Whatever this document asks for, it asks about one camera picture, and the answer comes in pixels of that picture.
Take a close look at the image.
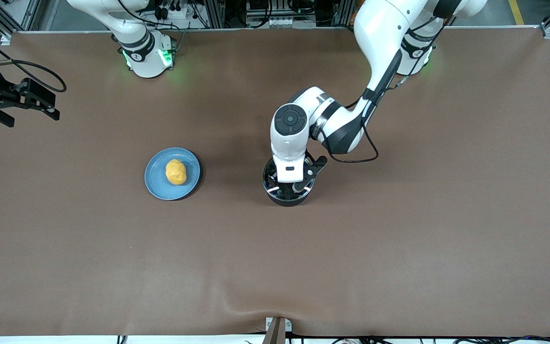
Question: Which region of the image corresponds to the yellow potato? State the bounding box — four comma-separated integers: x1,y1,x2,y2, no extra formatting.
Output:
165,159,188,186

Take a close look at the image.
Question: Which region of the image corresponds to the glass lid with blue knob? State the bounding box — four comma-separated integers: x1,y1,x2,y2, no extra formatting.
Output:
263,155,315,199

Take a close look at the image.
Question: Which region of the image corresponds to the metal bracket with wooden strip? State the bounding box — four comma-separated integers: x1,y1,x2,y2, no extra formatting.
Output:
262,316,293,344

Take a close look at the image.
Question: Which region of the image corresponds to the white power strip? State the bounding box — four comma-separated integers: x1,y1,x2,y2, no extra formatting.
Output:
157,0,195,21

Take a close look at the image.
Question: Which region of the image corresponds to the black pot with blue handle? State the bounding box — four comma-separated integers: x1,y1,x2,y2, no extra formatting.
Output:
262,155,315,207

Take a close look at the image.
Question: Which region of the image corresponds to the grey control box with plugs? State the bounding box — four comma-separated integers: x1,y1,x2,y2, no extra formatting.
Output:
245,0,317,29

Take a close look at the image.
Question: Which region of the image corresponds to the brown table mat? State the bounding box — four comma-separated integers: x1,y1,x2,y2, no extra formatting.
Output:
0,26,550,338

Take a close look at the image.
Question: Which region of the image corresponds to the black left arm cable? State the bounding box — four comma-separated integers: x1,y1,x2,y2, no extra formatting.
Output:
319,74,410,164

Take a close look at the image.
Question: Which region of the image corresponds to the blue round plate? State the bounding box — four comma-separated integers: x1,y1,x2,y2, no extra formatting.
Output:
144,147,202,201

